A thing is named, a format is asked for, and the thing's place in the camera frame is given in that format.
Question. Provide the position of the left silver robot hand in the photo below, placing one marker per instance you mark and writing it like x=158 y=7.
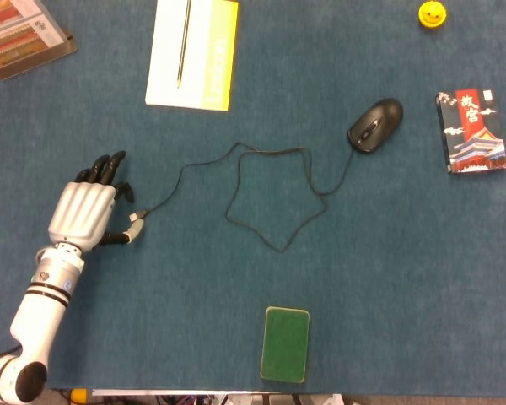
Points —
x=82 y=211

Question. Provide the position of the black computer mouse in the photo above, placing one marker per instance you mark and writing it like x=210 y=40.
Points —
x=375 y=126

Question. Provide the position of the palace picture book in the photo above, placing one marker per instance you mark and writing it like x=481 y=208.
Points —
x=17 y=44
x=0 y=10

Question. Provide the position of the white and yellow notebook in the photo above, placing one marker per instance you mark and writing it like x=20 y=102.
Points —
x=168 y=50

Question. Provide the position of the dark pencil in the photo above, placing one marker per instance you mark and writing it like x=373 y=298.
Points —
x=184 y=42

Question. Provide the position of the green rectangular pad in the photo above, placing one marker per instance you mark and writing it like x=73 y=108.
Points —
x=285 y=346

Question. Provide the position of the blue table cloth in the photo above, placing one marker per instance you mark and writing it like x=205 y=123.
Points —
x=405 y=274

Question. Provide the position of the dark book with palace print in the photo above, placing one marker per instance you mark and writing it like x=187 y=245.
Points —
x=474 y=135

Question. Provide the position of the yellow smiley toy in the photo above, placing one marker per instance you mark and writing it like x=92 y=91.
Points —
x=432 y=14

